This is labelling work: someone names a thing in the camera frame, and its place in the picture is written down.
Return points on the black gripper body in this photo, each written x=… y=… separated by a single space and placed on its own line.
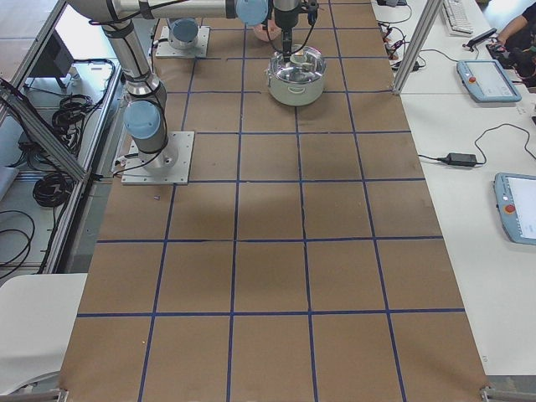
x=286 y=18

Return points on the aluminium frame post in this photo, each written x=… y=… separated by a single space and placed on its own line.
x=419 y=36

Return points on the pale green electric pot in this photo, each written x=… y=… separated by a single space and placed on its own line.
x=295 y=94

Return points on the white keyboard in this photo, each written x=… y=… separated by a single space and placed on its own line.
x=454 y=16

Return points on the pink bowl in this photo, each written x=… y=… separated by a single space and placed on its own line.
x=266 y=32

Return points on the black power adapter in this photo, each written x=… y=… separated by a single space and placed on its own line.
x=459 y=159

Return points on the blue teach pendant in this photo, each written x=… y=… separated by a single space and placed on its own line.
x=486 y=81
x=515 y=194

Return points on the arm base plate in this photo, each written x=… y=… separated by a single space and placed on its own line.
x=171 y=166
x=168 y=47

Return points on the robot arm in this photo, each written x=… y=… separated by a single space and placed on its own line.
x=183 y=28
x=115 y=19

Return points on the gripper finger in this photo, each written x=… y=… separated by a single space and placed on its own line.
x=284 y=44
x=288 y=42

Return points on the glass pot lid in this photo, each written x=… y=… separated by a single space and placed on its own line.
x=305 y=66

